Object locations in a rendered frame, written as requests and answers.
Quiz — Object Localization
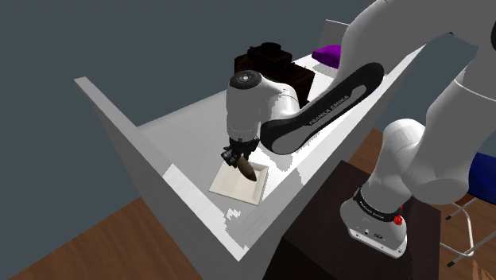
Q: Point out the brown oval object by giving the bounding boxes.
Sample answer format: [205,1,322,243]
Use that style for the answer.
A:
[236,155,258,182]

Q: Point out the white square plate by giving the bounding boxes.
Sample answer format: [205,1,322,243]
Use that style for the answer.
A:
[208,160,269,206]

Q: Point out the white counter with raised walls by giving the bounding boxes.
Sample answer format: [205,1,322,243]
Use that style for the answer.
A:
[74,19,427,280]

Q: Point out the dark brown boxy appliance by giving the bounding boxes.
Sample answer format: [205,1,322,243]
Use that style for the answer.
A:
[234,41,316,109]

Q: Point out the dark robot stand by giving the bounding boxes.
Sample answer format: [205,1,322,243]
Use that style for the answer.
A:
[262,159,443,280]

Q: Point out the purple cushion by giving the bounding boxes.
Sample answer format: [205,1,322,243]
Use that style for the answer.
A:
[311,44,343,70]

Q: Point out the blue chair with metal legs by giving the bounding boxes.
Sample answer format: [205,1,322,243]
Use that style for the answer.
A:
[440,151,496,268]

